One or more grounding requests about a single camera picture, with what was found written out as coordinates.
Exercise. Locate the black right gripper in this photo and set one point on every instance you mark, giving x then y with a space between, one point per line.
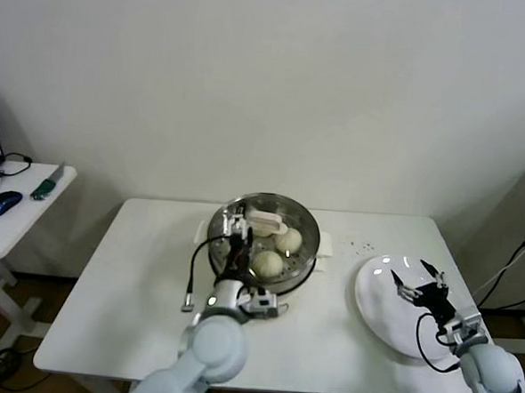
434 298

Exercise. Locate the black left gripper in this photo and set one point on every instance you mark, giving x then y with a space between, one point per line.
239 253

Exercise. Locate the round glass pot lid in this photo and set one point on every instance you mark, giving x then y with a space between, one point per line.
265 221

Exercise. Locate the white steamed baozi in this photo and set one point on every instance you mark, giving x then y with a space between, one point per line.
266 262
262 235
288 241

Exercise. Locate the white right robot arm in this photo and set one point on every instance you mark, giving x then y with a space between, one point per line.
492 375

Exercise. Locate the perforated steel steamer basket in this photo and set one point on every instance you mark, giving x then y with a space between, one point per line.
307 226

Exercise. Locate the large white plate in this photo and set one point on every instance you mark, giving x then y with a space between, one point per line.
372 301

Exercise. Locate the blue black computer mouse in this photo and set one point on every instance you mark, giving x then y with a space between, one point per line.
2 203

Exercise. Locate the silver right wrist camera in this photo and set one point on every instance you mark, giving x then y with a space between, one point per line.
468 327

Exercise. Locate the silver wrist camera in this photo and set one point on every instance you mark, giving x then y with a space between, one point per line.
260 303
468 327

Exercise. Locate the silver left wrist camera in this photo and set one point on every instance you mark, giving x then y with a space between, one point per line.
260 303

